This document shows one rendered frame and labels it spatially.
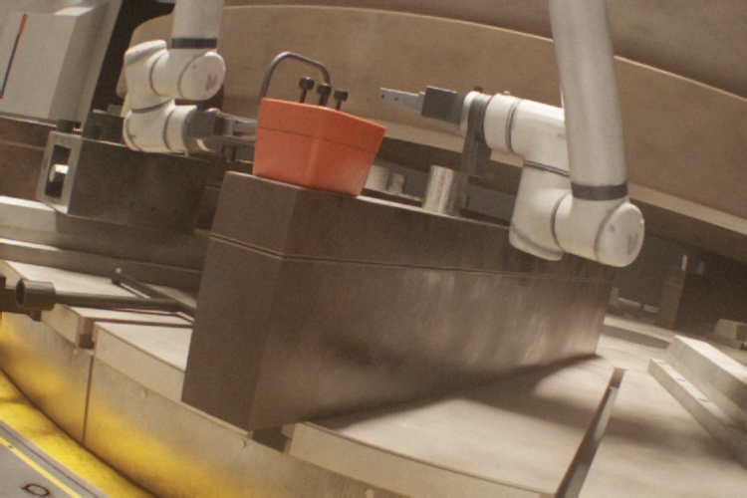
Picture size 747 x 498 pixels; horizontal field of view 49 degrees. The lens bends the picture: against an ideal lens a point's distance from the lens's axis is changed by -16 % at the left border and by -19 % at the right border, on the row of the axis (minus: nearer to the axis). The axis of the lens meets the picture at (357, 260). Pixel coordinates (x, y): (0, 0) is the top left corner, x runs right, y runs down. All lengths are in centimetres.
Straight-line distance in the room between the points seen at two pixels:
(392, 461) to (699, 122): 97
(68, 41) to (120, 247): 303
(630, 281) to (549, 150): 660
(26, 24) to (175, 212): 334
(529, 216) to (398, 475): 49
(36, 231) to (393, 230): 121
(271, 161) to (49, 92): 416
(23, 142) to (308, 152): 237
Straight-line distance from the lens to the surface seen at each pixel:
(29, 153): 370
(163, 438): 188
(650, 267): 795
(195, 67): 157
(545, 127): 136
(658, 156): 197
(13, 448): 110
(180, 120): 168
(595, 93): 121
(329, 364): 162
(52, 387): 222
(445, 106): 139
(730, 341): 559
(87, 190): 254
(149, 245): 274
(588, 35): 121
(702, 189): 197
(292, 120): 147
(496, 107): 139
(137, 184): 260
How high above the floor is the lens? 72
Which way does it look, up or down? 5 degrees down
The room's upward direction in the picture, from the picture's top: 13 degrees clockwise
